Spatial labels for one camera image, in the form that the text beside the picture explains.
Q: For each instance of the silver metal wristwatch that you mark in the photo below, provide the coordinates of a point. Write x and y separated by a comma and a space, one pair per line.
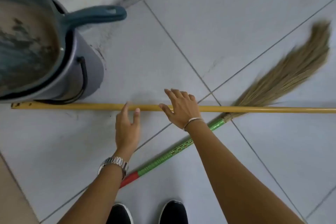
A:
115, 163

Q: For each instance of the teal plastic dustpan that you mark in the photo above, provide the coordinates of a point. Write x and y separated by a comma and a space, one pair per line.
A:
26, 34

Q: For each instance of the person's left forearm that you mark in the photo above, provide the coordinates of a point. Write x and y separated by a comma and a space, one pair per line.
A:
97, 200

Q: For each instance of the person's black right shoe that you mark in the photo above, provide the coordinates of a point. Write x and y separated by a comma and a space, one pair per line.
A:
174, 214

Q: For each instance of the person's black shoe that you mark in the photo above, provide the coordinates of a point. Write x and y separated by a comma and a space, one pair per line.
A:
120, 216
174, 214

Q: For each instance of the person's right forearm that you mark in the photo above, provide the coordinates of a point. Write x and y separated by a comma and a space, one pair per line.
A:
236, 174

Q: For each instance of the yellow long pole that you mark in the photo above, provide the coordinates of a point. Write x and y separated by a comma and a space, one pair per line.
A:
78, 106

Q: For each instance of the person's black left shoe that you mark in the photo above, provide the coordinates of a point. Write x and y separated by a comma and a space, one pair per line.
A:
120, 216

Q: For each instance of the person's left hand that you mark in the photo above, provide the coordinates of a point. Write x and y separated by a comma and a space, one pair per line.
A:
127, 132

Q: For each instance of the brown cardboard sheet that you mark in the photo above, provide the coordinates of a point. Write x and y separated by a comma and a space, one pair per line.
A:
10, 200

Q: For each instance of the person's right hand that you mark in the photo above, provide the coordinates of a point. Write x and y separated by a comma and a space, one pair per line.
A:
183, 111

